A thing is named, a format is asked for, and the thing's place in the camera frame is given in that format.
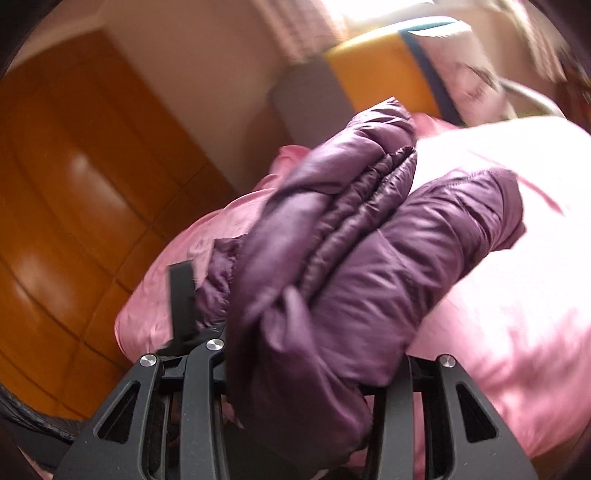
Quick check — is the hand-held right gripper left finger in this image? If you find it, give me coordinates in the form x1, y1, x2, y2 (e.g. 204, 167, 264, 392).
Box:
55, 338, 232, 480

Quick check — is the pink checked curtain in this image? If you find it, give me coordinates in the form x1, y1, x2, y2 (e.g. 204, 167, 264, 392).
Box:
249, 0, 347, 61
503, 0, 568, 84

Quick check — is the grey curved metal rail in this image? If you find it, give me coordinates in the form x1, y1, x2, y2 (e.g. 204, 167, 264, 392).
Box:
501, 78, 566, 118

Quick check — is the cluttered wooden shelf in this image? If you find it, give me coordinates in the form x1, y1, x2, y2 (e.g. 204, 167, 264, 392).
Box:
561, 51, 591, 134

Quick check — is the pink bed sheet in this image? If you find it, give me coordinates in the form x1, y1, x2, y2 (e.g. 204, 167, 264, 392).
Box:
113, 113, 591, 480

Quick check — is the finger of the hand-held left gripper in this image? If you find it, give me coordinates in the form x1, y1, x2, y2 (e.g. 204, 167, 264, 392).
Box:
157, 261, 206, 357

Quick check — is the grey yellow padded headboard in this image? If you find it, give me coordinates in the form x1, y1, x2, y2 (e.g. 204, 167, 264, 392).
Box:
270, 16, 462, 148

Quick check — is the purple quilted down jacket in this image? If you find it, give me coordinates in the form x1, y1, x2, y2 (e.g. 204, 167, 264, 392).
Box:
194, 97, 527, 472

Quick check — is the white printed pillow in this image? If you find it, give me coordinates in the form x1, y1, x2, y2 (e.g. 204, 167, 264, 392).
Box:
411, 21, 515, 123

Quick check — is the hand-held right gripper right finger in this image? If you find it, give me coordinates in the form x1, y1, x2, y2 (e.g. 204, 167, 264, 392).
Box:
365, 354, 539, 480

